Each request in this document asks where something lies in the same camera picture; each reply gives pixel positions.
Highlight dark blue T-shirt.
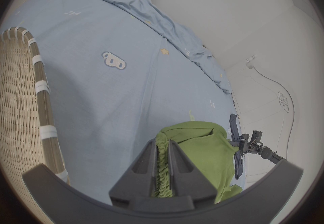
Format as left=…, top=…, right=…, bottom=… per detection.
left=228, top=114, right=245, bottom=180

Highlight green shorts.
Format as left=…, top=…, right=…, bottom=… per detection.
left=151, top=121, right=243, bottom=204

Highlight pale blue quilt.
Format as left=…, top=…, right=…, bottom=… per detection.
left=48, top=0, right=232, bottom=94

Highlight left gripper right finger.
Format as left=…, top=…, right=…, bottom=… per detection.
left=167, top=140, right=218, bottom=204

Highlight round woven basket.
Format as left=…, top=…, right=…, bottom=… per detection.
left=0, top=26, right=71, bottom=224

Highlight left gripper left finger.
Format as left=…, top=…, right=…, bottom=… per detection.
left=109, top=139, right=157, bottom=202

